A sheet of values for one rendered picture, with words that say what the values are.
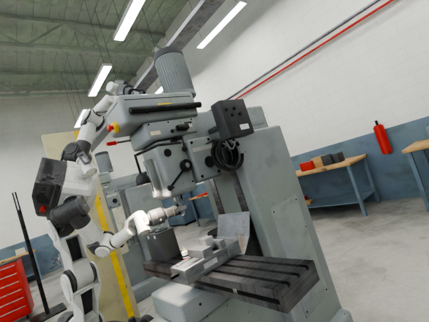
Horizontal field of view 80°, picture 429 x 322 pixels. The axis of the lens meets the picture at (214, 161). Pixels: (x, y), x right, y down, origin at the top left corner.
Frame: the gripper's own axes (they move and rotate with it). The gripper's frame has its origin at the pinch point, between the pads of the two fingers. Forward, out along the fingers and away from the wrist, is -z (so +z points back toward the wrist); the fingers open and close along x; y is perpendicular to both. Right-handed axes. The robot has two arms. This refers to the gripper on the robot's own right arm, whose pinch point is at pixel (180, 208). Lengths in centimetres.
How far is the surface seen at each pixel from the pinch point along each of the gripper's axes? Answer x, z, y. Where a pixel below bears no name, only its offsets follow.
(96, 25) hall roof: 541, -70, -494
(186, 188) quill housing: -9.1, -4.1, -9.9
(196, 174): -8.3, -12.6, -15.8
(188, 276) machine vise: -27.0, 12.9, 28.0
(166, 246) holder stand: 28.9, 8.4, 23.5
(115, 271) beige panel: 166, 44, 55
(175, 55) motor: -4, -24, -91
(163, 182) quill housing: -8.3, 7.4, -17.1
